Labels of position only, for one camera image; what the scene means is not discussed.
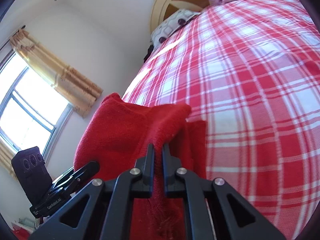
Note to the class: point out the black camera box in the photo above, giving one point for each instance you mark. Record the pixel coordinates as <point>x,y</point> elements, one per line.
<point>31,172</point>

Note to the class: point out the red white plaid bedspread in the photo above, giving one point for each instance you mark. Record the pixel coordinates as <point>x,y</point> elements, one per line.
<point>250,69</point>

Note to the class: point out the red knitted sweater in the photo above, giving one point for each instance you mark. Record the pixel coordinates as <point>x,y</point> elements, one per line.
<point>120,132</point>

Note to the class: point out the yellow left window curtain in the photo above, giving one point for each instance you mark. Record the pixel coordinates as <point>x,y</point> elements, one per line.
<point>77,89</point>

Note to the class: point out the dark object beside bed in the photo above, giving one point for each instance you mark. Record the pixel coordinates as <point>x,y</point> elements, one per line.
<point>149,52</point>

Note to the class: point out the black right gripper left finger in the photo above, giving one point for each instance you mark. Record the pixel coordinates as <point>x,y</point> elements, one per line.
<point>102,209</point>

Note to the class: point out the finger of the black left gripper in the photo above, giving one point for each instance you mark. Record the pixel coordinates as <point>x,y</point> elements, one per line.
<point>64,177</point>

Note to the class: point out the grey patterned pillow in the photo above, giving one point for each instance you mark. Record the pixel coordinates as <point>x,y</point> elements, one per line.
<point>172,24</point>

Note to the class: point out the left window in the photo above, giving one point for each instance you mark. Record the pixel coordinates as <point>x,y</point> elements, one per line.
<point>32,112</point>

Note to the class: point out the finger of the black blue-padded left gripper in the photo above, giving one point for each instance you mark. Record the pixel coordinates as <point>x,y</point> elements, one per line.
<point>78,179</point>

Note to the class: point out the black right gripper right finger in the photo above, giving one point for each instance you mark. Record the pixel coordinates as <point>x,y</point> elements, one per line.
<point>213,209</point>

